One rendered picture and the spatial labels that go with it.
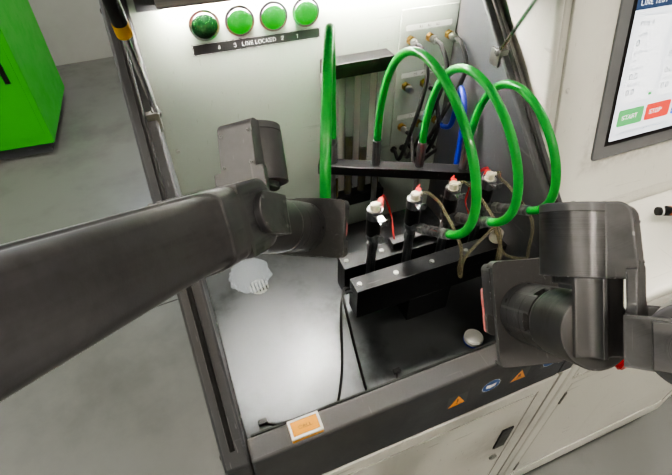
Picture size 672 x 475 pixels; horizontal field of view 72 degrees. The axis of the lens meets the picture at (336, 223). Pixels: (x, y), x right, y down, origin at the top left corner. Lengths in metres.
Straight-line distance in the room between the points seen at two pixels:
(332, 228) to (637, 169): 0.85
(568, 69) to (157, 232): 0.82
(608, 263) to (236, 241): 0.27
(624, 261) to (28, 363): 0.36
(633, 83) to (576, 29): 0.20
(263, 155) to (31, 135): 3.00
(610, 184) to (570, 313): 0.80
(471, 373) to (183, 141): 0.68
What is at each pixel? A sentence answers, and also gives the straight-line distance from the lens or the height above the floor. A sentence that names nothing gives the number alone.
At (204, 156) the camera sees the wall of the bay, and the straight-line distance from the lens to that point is 0.99.
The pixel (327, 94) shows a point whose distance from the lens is 0.58.
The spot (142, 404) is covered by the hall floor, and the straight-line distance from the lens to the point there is 1.99.
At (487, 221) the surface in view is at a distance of 0.81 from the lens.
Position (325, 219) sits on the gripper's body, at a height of 1.31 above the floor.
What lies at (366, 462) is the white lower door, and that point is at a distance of 0.96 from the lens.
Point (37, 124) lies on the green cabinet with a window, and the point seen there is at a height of 0.22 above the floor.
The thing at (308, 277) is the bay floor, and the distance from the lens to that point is 1.10.
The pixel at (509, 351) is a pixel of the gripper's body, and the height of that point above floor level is 1.27.
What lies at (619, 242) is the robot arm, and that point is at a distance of 0.40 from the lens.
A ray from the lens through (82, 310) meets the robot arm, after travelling 0.23.
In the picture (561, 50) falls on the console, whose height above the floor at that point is 1.33.
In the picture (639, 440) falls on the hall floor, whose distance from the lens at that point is 2.09.
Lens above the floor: 1.66
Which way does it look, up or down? 42 degrees down
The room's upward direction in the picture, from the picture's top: straight up
